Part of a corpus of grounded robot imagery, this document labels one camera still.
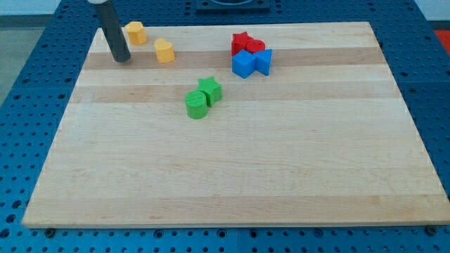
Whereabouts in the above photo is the red star block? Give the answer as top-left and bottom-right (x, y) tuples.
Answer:
(231, 32), (253, 56)

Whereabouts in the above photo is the blue triangle block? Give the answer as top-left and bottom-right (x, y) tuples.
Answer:
(253, 49), (272, 76)

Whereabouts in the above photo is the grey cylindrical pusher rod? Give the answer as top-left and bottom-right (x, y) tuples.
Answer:
(88, 0), (131, 63)

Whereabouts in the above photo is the blue cube block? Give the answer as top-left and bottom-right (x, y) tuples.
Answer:
(232, 50), (256, 79)

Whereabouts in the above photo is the wooden board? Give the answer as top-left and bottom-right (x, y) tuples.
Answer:
(22, 22), (449, 228)

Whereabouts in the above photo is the yellow heart block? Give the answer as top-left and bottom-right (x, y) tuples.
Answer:
(154, 38), (175, 63)

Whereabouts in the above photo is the green star block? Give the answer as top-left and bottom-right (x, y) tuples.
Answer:
(196, 77), (222, 107)

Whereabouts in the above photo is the green cylinder block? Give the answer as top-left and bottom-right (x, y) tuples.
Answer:
(185, 91), (208, 119)

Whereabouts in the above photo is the red cylinder block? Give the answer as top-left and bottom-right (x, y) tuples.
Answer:
(245, 39), (266, 54)

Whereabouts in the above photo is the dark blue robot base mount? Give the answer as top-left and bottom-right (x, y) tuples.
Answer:
(193, 0), (271, 13)

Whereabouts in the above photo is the yellow hexagon block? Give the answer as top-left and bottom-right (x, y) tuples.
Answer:
(125, 21), (147, 46)

